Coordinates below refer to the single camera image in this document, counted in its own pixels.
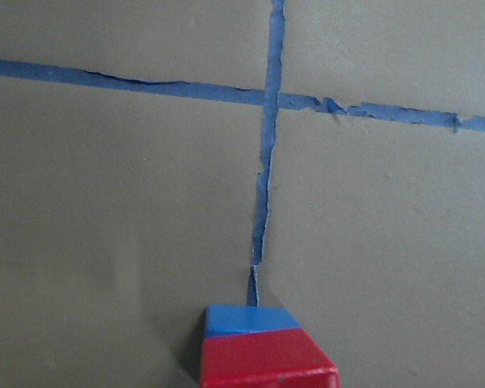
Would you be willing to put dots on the blue wooden block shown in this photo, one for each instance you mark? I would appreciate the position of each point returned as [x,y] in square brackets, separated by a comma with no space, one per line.
[223,320]

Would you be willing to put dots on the red wooden block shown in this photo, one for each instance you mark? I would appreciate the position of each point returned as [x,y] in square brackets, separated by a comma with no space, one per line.
[284,358]

